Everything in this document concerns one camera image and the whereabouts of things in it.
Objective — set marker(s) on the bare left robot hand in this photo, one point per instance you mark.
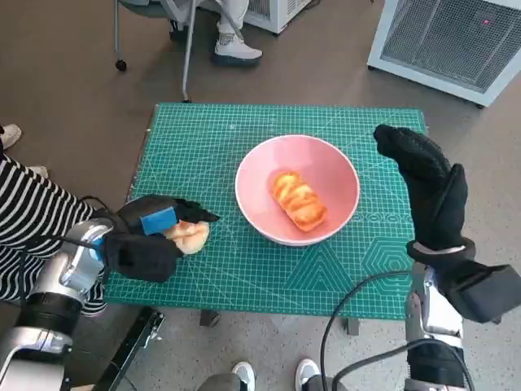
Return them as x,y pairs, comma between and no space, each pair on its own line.
156,220

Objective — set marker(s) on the gloved right robot hand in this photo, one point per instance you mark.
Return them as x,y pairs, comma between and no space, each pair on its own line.
435,191

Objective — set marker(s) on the round toy bread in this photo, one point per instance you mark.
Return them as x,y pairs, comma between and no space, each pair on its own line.
193,240

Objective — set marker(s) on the pink bowl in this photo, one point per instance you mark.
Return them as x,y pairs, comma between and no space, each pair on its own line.
252,191

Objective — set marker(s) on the long braided toy bread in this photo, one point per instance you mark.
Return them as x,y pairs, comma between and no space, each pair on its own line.
297,199

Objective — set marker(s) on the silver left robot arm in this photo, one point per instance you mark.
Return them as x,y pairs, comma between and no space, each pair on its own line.
77,260

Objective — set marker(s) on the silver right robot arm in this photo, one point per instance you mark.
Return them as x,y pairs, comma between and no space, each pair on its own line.
437,313

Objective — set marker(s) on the green cutting mat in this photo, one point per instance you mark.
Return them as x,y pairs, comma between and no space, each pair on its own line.
252,277

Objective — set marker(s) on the person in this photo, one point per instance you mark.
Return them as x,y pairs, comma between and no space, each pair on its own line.
32,203
238,49
244,372

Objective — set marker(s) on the black metal stand bar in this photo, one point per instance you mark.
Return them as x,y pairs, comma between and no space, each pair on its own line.
130,346

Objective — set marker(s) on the white mesh-front cabinet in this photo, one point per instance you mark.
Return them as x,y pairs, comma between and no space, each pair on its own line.
447,40

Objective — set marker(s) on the grey chair with metal legs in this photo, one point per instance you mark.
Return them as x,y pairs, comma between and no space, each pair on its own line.
146,5

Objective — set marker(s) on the white grille appliance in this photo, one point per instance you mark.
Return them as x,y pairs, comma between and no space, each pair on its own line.
281,12

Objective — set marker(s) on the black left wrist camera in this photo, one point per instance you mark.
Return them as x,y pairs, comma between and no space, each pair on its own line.
142,256

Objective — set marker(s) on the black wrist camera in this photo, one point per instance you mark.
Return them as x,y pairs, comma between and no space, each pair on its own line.
142,256
480,289

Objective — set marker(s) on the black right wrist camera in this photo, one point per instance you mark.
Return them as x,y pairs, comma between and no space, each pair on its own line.
480,289

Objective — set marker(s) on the black table bracket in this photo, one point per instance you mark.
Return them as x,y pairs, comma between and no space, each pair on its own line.
353,326
209,317

